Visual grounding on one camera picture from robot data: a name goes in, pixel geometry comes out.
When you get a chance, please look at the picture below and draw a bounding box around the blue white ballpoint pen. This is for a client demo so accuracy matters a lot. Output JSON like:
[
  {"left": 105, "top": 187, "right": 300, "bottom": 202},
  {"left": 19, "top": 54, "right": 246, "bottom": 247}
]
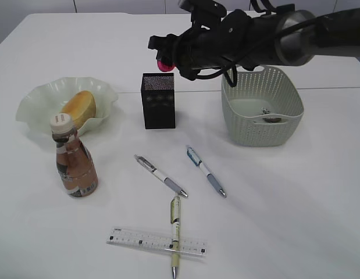
[{"left": 186, "top": 145, "right": 227, "bottom": 198}]

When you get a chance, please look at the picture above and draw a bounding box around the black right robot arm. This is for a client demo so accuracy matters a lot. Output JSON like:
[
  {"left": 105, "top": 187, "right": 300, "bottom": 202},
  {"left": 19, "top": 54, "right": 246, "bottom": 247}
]
[{"left": 148, "top": 8, "right": 360, "bottom": 81}]

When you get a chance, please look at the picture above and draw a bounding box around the golden bread loaf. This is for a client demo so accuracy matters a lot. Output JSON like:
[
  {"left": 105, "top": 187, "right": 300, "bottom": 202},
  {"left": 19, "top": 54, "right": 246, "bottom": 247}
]
[{"left": 60, "top": 91, "right": 97, "bottom": 129}]

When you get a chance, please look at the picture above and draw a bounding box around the small paper ball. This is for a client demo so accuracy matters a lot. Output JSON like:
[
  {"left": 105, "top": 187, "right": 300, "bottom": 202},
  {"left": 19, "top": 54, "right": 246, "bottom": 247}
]
[{"left": 262, "top": 108, "right": 282, "bottom": 123}]

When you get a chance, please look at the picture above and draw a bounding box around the pale green wavy glass bowl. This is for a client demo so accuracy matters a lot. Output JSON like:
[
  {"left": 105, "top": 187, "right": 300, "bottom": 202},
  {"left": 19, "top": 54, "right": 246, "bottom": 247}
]
[{"left": 16, "top": 77, "right": 118, "bottom": 135}]

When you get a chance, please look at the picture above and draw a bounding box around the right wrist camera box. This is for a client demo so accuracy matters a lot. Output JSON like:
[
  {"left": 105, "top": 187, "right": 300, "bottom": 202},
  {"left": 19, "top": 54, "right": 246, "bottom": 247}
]
[{"left": 177, "top": 0, "right": 227, "bottom": 22}]

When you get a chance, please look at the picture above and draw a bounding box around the pink pencil sharpener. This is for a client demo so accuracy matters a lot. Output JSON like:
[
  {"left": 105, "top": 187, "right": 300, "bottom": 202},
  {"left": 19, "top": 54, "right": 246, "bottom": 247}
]
[{"left": 156, "top": 60, "right": 175, "bottom": 73}]

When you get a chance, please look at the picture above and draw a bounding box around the black mesh pen holder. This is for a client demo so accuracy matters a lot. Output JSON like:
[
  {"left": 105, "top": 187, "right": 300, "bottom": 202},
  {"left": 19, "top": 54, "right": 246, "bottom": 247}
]
[{"left": 141, "top": 73, "right": 176, "bottom": 130}]

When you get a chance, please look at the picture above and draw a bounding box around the clear plastic ruler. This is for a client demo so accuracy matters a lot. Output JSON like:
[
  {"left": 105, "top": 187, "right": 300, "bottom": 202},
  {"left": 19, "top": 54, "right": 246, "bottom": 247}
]
[{"left": 106, "top": 227, "right": 208, "bottom": 257}]

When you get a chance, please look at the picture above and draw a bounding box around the pale green plastic basket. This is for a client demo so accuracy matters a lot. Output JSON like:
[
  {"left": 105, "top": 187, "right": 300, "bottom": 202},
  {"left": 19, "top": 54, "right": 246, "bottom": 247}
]
[{"left": 221, "top": 66, "right": 304, "bottom": 147}]

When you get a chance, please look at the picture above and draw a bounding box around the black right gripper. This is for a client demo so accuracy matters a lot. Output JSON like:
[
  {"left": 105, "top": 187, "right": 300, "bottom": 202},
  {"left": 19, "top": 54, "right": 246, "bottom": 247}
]
[{"left": 148, "top": 27, "right": 209, "bottom": 80}]

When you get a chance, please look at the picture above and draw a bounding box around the cream yellow ballpoint pen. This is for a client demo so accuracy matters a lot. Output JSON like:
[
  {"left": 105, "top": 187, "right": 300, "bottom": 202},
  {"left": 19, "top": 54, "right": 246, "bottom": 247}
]
[{"left": 170, "top": 195, "right": 180, "bottom": 279}]

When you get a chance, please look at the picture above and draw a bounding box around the brown coffee drink bottle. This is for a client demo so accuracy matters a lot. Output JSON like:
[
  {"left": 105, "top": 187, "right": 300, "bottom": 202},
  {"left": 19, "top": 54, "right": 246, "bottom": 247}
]
[{"left": 50, "top": 113, "right": 98, "bottom": 198}]

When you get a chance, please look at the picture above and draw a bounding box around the white grey ballpoint pen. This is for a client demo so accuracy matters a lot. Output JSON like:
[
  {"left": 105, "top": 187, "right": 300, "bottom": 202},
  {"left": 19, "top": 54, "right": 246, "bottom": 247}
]
[{"left": 134, "top": 155, "right": 188, "bottom": 198}]

